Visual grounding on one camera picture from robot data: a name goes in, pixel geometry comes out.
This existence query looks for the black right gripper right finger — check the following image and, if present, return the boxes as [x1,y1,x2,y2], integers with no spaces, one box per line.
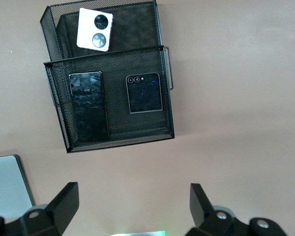
[188,183,286,236]

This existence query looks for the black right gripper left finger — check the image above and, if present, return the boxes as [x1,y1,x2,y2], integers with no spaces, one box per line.
[0,181,79,236]

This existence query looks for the black slab smartphone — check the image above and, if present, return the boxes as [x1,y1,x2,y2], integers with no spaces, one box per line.
[68,71,111,143]

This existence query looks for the black flip phone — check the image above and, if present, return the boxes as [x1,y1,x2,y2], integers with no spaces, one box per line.
[125,72,163,115]

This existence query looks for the lavender flip phone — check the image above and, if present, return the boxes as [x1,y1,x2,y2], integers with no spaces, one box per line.
[76,7,114,53]

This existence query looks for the silver laptop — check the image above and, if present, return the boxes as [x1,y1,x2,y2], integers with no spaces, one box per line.
[0,154,35,218]

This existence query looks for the black mesh two-tier tray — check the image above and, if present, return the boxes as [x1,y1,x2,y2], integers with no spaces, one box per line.
[40,0,175,153]

